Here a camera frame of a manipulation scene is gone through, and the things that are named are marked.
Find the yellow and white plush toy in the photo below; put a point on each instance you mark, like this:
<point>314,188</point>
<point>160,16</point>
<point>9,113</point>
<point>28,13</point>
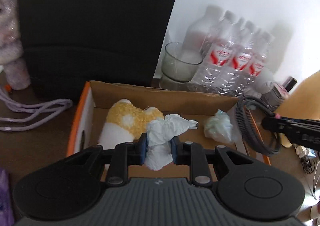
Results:
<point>125,115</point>

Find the orange-edged cardboard box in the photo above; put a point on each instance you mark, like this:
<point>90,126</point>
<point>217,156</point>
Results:
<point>175,100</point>

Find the white tissue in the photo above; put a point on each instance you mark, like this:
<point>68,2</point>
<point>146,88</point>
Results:
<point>160,133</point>

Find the fuzzy pale purple plush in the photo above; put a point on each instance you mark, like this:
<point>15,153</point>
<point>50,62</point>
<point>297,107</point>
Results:
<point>12,40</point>

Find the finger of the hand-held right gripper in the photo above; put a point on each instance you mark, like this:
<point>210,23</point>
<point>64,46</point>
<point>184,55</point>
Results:
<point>287,122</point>

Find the white opaque bottle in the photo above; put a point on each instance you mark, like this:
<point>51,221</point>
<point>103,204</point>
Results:
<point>197,30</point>

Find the white astronaut speaker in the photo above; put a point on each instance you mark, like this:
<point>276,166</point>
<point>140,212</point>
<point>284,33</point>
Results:
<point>265,82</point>

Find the pink patterned tin box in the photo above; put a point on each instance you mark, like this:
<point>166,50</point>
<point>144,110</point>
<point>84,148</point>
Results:
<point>277,97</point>

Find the pale green wrapper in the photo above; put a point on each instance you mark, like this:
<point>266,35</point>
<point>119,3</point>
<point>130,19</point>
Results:
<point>220,127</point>

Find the clear glass cup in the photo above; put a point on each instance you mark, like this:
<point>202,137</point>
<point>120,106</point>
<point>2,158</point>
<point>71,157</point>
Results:
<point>178,65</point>

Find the small black device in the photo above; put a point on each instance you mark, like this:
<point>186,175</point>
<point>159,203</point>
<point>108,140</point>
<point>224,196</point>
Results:
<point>290,83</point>

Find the red-label clear water bottle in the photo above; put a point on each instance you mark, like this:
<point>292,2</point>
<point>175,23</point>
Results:
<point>256,65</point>
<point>236,70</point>
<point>212,65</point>

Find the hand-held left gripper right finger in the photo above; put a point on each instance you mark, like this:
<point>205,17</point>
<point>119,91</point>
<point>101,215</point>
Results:
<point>174,152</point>

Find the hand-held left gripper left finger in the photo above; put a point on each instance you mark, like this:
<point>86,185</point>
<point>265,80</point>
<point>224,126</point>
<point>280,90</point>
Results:
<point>143,149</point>

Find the purple cloth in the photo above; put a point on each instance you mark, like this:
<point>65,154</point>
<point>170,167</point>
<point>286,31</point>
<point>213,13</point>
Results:
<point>5,196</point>

